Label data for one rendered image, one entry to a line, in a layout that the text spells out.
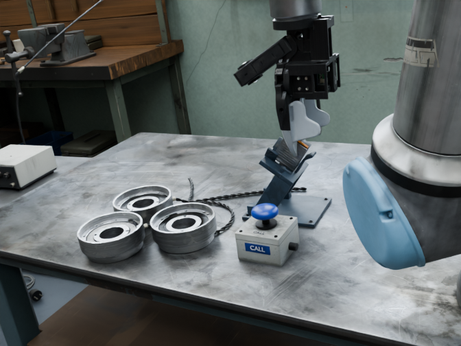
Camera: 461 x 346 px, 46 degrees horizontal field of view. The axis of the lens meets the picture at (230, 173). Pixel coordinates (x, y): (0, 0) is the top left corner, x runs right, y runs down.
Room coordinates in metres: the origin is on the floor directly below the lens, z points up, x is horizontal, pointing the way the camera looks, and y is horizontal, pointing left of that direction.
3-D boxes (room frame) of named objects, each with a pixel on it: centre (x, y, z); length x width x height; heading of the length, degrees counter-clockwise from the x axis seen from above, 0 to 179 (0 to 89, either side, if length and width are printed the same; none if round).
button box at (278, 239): (0.70, -0.05, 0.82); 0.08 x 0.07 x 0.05; 58
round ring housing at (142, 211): (0.88, 0.16, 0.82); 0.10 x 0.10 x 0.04
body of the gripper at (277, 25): (0.81, -0.13, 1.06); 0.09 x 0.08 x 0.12; 61
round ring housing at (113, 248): (0.78, 0.20, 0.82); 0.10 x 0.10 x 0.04
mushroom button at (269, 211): (0.70, -0.04, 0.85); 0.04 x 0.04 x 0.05
